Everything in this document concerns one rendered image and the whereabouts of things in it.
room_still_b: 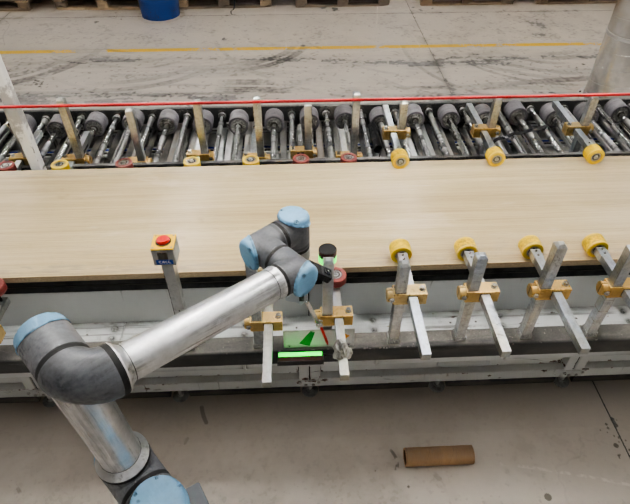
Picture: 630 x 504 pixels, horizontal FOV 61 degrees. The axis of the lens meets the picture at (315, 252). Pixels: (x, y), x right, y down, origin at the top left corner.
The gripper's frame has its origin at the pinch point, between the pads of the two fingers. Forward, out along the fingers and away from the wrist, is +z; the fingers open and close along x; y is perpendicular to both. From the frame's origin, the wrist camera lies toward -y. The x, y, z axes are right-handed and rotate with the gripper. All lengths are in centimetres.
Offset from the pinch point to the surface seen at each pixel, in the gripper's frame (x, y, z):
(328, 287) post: -6.1, -8.9, 0.0
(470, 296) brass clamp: -5, -58, 6
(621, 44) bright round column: -317, -274, 42
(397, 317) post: -6.1, -33.9, 16.4
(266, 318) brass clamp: -7.1, 12.7, 16.1
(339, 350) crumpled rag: 9.9, -11.8, 13.4
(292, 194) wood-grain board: -74, 2, 11
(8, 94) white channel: -102, 123, -23
